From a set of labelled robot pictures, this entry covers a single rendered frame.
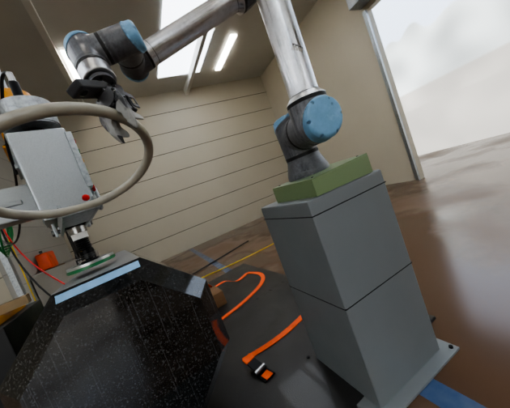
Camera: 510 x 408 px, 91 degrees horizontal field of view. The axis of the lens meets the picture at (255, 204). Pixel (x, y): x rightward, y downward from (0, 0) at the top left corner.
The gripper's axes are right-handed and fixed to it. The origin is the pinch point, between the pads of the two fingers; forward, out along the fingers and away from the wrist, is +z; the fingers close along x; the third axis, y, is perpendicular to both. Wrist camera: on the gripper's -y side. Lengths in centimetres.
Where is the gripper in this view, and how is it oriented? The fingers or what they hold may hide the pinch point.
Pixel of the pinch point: (125, 131)
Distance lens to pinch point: 76.8
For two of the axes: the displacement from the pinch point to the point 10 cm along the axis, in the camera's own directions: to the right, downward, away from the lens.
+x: -7.3, 6.0, 3.3
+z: 5.5, 8.0, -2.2
